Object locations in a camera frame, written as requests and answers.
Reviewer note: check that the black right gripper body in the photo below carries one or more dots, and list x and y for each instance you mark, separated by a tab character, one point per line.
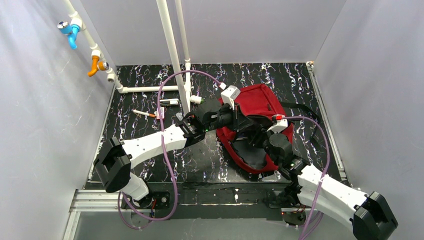
261	133

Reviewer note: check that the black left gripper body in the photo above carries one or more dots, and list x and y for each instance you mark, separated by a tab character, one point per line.
241	118

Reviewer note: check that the red student backpack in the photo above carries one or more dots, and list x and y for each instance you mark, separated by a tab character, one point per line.
259	104

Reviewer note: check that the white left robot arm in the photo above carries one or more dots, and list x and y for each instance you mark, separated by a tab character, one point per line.
117	158

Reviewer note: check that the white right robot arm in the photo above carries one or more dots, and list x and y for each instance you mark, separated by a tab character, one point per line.
369	216

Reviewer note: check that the grey orange-capped marker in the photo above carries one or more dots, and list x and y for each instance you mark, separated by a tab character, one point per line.
179	116

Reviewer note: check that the white stapler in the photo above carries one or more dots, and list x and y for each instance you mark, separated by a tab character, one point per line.
169	102

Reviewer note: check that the small red white card box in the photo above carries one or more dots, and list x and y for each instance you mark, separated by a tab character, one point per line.
160	114

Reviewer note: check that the white orange-tipped marker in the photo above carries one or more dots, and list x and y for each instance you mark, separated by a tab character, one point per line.
138	112

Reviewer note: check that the orange faucet valve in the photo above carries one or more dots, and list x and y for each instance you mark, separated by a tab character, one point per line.
97	65

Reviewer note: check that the blue faucet valve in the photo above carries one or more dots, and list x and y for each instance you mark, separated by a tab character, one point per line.
71	31

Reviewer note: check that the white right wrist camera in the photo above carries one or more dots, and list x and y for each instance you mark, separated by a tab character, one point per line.
279	124

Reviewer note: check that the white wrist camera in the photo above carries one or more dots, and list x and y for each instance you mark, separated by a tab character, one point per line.
279	124
229	95

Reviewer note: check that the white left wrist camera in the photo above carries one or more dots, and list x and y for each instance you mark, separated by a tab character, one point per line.
229	95

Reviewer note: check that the white PVC pipe frame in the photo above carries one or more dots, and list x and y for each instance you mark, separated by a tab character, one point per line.
129	32

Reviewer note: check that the aluminium rail frame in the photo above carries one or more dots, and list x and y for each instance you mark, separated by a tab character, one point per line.
96	215

